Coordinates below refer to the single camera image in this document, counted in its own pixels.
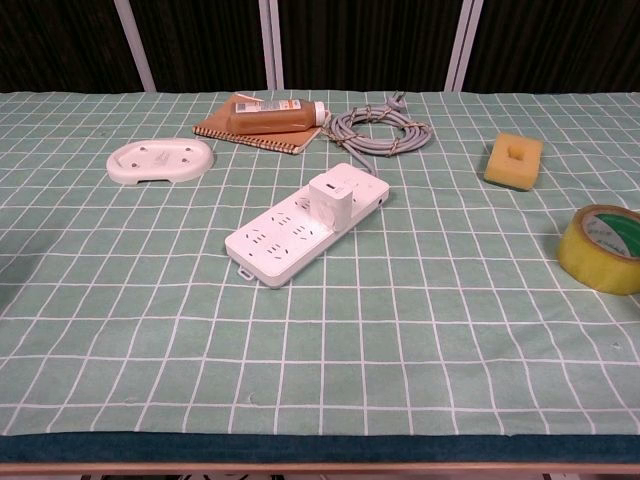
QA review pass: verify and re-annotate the white plug adapter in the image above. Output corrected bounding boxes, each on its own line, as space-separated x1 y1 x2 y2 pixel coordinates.
308 173 355 232

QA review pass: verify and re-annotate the white power strip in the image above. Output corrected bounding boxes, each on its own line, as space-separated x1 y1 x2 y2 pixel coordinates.
224 162 392 290

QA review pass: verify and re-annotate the green checked tablecloth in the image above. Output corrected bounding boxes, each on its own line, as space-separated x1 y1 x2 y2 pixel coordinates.
0 89 640 439

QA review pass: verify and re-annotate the bottle of brown liquid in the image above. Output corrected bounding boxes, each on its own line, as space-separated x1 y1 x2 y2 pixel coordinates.
228 98 332 135

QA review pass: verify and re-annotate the brown spiral notebook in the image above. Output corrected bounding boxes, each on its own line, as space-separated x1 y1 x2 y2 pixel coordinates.
192 94 325 156

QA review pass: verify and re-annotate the white oval plastic base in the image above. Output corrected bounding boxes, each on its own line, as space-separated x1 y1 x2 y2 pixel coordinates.
106 137 215 186

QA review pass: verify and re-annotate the yellow sponge block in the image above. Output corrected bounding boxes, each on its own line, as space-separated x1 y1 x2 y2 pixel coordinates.
483 132 545 193

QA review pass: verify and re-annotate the yellow tape roll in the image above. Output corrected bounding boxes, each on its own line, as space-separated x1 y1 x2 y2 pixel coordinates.
556 203 640 296

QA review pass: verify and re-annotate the grey cable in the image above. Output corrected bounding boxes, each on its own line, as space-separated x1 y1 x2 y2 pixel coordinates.
322 91 434 177

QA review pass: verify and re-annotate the white frame post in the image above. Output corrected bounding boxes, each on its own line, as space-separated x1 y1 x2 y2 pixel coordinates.
258 0 285 91
443 0 485 92
113 0 157 92

